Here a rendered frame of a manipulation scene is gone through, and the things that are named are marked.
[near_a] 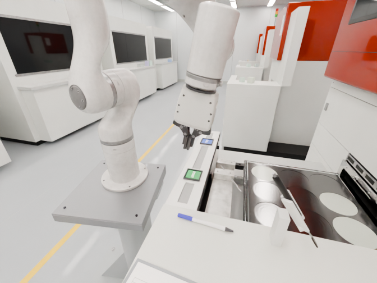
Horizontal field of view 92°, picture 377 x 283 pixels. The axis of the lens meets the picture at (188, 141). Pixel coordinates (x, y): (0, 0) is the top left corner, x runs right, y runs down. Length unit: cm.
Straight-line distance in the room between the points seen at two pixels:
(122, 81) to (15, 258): 164
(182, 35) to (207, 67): 846
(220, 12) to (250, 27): 808
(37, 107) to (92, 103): 277
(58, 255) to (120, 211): 118
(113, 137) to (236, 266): 51
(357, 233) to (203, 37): 64
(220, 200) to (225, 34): 50
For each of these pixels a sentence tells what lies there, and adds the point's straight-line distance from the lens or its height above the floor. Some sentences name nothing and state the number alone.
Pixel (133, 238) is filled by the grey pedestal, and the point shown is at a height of 56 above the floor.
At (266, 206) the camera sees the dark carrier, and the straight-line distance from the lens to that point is 66.
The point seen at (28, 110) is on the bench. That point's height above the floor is 55.
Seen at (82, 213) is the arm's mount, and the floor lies 86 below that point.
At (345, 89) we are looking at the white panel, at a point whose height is 119.
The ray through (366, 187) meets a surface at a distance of 86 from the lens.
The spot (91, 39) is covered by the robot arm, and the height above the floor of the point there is 137.
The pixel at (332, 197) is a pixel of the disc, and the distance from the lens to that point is 81.
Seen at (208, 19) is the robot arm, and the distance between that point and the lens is 41.
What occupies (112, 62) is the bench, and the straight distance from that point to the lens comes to 493.
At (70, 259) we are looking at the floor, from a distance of 177.
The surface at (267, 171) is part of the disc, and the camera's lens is 82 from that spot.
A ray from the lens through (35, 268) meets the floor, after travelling 186.
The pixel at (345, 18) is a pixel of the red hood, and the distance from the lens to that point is 118.
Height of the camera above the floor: 135
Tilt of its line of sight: 27 degrees down
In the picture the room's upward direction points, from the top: straight up
